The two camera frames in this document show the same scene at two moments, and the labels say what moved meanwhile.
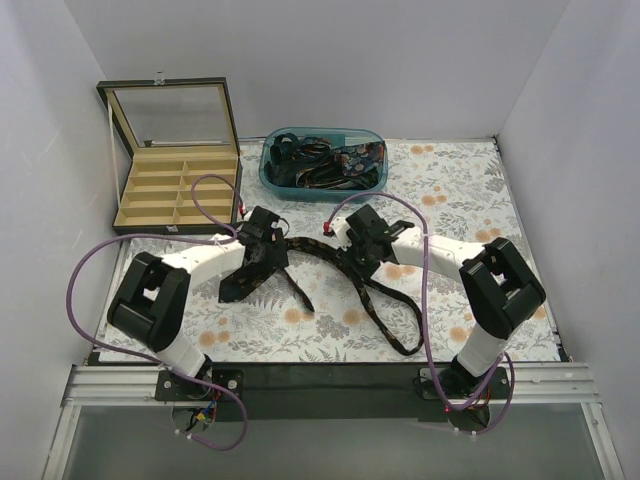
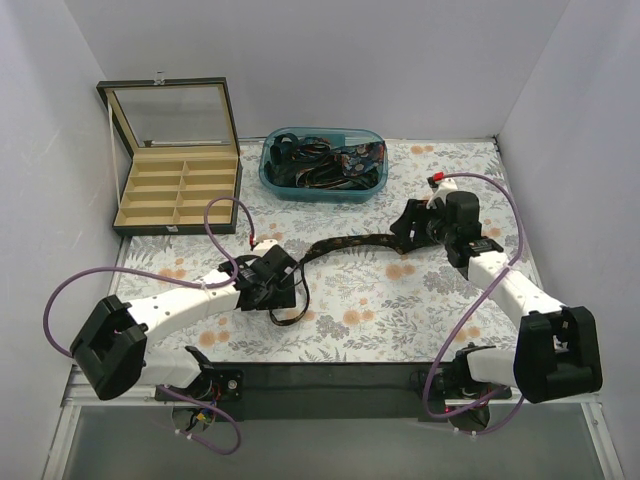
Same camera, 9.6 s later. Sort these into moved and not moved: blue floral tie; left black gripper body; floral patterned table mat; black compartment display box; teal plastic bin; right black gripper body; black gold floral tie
Moved: black gold floral tie; right black gripper body; left black gripper body
Not moved: teal plastic bin; black compartment display box; blue floral tie; floral patterned table mat
